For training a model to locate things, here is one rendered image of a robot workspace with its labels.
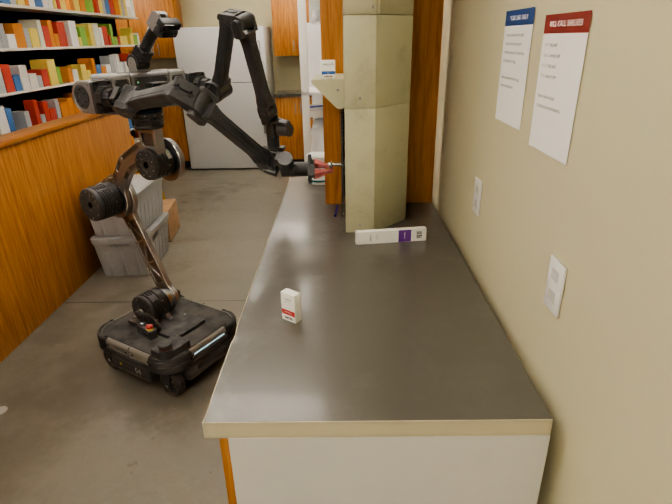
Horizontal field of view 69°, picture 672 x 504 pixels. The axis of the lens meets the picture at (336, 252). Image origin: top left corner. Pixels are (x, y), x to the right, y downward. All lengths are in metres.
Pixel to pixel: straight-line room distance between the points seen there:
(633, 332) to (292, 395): 0.65
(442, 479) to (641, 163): 0.72
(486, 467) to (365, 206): 1.08
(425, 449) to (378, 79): 1.23
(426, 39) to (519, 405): 1.53
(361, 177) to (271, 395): 1.01
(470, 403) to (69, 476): 1.82
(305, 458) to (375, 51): 1.30
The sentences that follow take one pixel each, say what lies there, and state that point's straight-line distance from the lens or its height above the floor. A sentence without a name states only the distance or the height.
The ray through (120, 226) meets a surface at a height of 0.41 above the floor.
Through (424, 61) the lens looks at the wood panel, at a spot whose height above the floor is 1.55.
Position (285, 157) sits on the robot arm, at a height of 1.23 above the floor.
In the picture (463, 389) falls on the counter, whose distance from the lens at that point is 1.14.
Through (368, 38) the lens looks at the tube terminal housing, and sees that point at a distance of 1.81.
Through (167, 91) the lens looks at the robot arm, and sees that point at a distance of 1.78.
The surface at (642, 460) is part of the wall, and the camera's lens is 0.92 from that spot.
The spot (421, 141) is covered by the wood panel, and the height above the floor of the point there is 1.22.
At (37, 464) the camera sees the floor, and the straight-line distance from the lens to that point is 2.61.
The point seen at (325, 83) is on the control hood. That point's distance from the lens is 1.81.
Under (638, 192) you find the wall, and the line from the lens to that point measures 0.87.
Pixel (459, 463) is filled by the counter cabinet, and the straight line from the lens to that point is 1.14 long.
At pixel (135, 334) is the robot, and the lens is 2.81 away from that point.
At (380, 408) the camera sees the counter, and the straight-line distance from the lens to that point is 1.07.
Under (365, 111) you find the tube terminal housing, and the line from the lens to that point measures 1.82.
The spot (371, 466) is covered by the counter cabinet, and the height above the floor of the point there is 0.82.
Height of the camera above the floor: 1.64
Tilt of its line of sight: 23 degrees down
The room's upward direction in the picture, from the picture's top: 1 degrees counter-clockwise
